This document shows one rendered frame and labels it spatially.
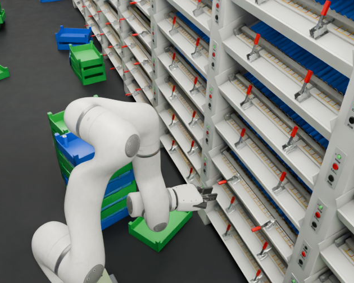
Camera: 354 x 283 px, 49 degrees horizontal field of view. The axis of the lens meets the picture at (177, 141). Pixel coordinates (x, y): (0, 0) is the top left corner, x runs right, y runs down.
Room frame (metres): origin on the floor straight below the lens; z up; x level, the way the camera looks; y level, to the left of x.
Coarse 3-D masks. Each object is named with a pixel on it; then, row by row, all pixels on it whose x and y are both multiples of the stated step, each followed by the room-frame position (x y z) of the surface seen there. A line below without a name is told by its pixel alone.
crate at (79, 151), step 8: (56, 136) 1.41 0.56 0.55; (72, 136) 1.48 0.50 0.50; (56, 144) 1.42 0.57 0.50; (72, 144) 1.44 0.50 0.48; (80, 144) 1.44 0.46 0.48; (88, 144) 1.44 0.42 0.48; (64, 152) 1.36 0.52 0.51; (72, 152) 1.38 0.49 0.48; (80, 152) 1.38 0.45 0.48; (88, 152) 1.39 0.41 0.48; (72, 160) 1.29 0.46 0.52; (80, 160) 1.29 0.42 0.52; (88, 160) 1.31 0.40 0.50
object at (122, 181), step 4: (132, 172) 1.45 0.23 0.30; (64, 176) 1.42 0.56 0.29; (124, 176) 1.42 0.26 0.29; (128, 176) 1.44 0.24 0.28; (132, 176) 1.45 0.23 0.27; (68, 180) 1.39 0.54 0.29; (116, 180) 1.39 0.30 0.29; (120, 180) 1.41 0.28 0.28; (124, 180) 1.42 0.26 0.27; (128, 180) 1.44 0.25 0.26; (132, 180) 1.45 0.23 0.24; (108, 184) 1.37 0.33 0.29; (112, 184) 1.38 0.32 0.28; (116, 184) 1.39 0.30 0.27; (120, 184) 1.40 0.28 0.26; (124, 184) 1.42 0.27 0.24; (108, 188) 1.36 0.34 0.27; (112, 188) 1.37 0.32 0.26; (116, 188) 1.39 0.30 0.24; (108, 192) 1.36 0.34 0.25
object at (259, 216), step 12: (216, 156) 1.37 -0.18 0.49; (228, 168) 1.28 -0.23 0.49; (240, 180) 1.20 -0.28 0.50; (240, 192) 1.14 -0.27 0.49; (252, 204) 1.07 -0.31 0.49; (252, 216) 1.05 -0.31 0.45; (264, 216) 1.01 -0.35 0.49; (264, 228) 0.96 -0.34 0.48; (276, 228) 0.95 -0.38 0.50; (276, 240) 0.90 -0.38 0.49; (288, 252) 0.85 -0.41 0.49
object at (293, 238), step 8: (224, 152) 1.35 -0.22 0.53; (232, 160) 1.30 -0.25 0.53; (240, 168) 1.24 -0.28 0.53; (248, 184) 1.15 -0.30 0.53; (256, 192) 1.11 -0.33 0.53; (264, 200) 1.06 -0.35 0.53; (272, 208) 1.02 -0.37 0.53; (272, 216) 1.00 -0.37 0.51; (280, 224) 0.94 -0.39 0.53; (280, 232) 0.92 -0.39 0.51; (288, 232) 0.90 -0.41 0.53; (288, 240) 0.88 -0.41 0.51; (296, 240) 0.87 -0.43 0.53
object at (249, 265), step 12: (216, 204) 1.38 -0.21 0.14; (216, 216) 1.33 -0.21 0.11; (216, 228) 1.26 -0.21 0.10; (228, 228) 1.20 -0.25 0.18; (228, 240) 1.18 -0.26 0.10; (240, 240) 1.17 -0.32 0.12; (240, 252) 1.11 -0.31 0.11; (240, 264) 1.05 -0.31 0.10; (252, 264) 1.04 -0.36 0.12; (252, 276) 0.99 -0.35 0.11; (264, 276) 0.98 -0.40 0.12
